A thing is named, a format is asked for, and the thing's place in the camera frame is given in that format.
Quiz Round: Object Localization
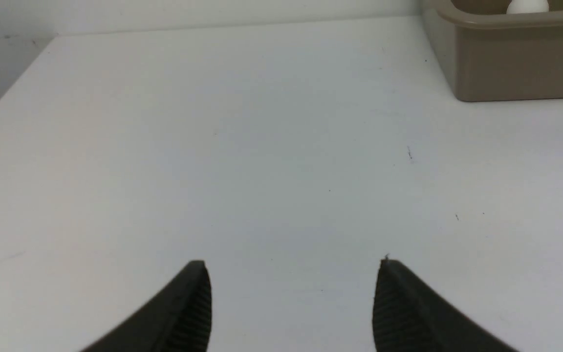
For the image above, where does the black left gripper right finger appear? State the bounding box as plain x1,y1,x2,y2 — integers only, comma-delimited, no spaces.
372,259,513,352

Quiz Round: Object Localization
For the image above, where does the white ball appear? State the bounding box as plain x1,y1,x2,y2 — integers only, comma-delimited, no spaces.
506,0,550,14

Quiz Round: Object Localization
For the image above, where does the tan plastic storage bin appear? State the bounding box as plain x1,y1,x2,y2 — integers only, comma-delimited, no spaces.
421,0,563,102

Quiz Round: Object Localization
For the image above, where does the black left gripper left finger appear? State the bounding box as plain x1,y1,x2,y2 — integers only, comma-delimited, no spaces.
85,260,213,352

